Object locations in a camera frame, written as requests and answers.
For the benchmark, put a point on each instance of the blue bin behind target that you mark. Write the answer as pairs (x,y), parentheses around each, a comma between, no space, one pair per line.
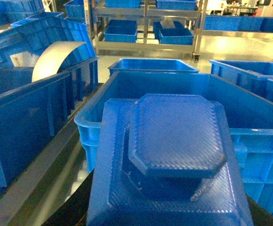
(152,65)

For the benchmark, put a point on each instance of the steel wheeled cart rack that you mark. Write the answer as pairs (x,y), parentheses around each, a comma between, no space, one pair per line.
(145,16)

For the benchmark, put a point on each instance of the blue bin on cart right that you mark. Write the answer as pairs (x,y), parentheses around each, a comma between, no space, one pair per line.
(179,35)

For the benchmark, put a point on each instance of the blue bin on cart left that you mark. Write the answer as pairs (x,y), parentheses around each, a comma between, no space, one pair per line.
(121,31)

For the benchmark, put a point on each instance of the blue block with knob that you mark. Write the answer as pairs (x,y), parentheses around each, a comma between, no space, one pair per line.
(166,160)

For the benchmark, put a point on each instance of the blue bin left near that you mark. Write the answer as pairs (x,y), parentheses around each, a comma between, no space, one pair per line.
(32,113)

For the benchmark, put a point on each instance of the curved white sheet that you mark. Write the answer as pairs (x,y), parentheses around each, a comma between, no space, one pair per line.
(51,59)

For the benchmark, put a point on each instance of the blue bin on cart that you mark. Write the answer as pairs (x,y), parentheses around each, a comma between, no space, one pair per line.
(179,35)
(121,31)

